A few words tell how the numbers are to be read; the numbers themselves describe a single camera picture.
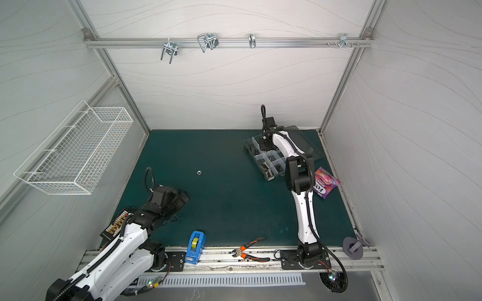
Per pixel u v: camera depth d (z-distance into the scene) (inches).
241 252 29.9
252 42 30.8
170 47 30.6
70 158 26.5
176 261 29.1
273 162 39.7
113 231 31.5
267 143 37.0
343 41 30.1
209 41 30.1
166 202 25.5
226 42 30.8
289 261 29.0
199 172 39.5
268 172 39.0
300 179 24.6
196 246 28.9
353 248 29.8
